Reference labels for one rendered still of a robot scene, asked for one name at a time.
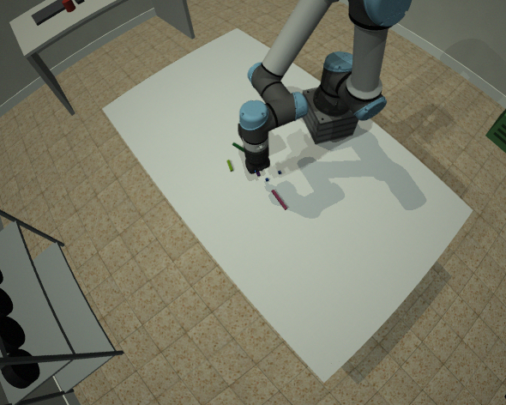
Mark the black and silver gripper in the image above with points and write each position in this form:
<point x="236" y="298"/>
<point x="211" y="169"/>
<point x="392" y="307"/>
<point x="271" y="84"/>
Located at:
<point x="255" y="162"/>

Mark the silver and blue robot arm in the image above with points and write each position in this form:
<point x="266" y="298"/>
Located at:
<point x="354" y="77"/>

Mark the pink rod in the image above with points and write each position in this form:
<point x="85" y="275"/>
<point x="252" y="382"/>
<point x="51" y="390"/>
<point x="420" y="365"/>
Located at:
<point x="280" y="201"/>

